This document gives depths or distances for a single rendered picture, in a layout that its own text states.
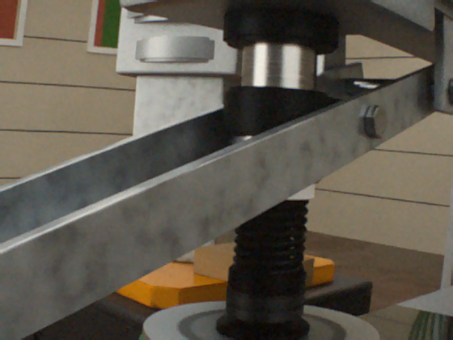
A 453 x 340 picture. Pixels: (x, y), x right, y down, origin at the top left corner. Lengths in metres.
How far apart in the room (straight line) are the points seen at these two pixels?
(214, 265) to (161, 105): 0.34
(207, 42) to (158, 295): 0.48
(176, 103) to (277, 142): 0.85
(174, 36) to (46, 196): 0.83
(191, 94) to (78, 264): 0.96
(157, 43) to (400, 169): 5.57
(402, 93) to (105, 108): 6.58
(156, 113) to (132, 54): 0.13
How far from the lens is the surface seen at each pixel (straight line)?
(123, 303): 1.11
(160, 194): 0.37
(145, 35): 1.29
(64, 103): 6.89
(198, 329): 0.56
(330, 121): 0.50
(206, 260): 1.18
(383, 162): 6.82
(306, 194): 0.53
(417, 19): 0.55
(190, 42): 1.23
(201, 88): 1.27
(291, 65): 0.52
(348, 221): 7.15
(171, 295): 1.09
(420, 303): 0.82
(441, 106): 0.66
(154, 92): 1.31
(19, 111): 6.69
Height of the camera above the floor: 1.04
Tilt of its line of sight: 3 degrees down
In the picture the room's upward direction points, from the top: 3 degrees clockwise
